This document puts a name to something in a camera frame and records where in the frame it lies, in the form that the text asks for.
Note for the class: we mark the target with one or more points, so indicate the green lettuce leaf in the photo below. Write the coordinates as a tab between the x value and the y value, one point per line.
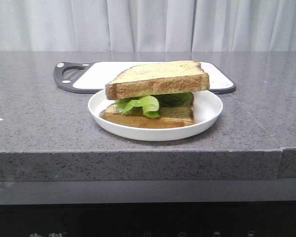
151	106

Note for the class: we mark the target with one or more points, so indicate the bread slice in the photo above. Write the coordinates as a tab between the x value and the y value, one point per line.
170	118
158	78

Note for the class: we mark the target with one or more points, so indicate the white round plate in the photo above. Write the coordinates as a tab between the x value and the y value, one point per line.
207	108

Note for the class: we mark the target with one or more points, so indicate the white cutting board grey rim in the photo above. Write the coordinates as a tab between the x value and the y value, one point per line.
92	77

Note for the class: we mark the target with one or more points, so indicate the white curtain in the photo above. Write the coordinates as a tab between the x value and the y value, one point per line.
148	25

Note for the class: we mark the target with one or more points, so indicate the black appliance control panel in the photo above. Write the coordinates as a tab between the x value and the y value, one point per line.
217	219

